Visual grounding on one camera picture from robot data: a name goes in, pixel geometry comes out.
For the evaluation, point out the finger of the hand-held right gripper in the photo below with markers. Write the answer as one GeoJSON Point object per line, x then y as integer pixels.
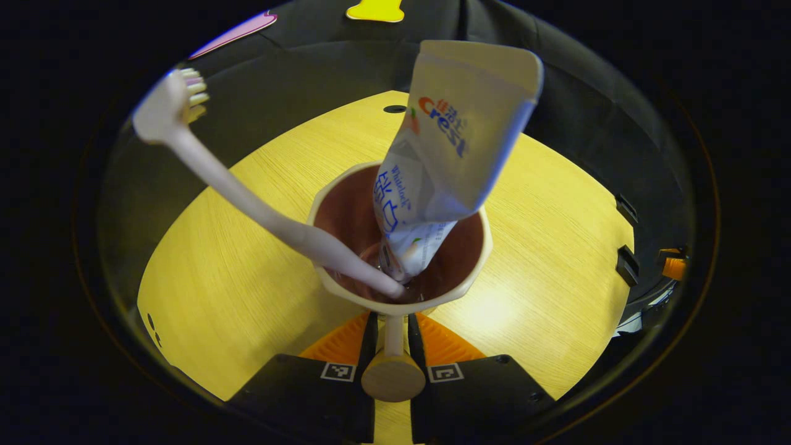
{"type": "Point", "coordinates": [673, 267]}

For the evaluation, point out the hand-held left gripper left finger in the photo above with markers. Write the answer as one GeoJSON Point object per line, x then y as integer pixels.
{"type": "Point", "coordinates": [371, 346]}

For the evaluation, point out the black backdrop cloth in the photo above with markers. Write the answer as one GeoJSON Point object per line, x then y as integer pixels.
{"type": "Point", "coordinates": [309, 80]}

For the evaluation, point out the white toothpaste tube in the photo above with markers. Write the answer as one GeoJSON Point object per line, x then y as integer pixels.
{"type": "Point", "coordinates": [457, 136]}

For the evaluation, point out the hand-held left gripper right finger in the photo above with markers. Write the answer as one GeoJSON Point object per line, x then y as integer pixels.
{"type": "Point", "coordinates": [415, 346]}

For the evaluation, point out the white toothbrush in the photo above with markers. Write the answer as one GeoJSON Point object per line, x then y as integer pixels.
{"type": "Point", "coordinates": [216, 176]}

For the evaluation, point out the black desk edge clamp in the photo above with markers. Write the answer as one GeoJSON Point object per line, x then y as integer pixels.
{"type": "Point", "coordinates": [626, 209]}
{"type": "Point", "coordinates": [627, 264]}

